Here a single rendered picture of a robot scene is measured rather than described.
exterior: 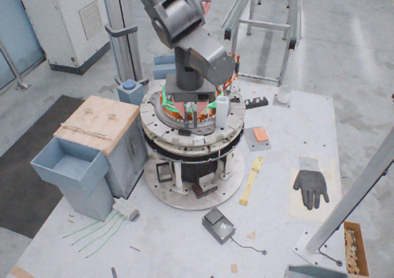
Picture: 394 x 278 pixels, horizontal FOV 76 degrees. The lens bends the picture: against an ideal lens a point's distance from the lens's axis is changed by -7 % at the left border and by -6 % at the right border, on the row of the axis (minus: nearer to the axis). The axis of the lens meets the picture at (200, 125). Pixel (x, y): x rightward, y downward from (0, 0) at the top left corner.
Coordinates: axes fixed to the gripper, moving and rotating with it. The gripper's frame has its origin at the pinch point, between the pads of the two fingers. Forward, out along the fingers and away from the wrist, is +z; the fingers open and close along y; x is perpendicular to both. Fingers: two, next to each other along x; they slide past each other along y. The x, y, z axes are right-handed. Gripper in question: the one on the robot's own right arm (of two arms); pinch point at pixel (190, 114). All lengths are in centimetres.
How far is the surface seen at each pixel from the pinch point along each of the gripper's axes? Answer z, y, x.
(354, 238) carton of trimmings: 108, 93, 8
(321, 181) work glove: 40, 48, 5
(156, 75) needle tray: 17.2, -13.3, 40.6
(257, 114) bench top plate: 43, 31, 45
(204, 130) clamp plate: 10.5, 3.4, 4.6
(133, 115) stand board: 14.7, -18.1, 15.9
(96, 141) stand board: 14.3, -27.3, 5.0
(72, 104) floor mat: 122, -114, 149
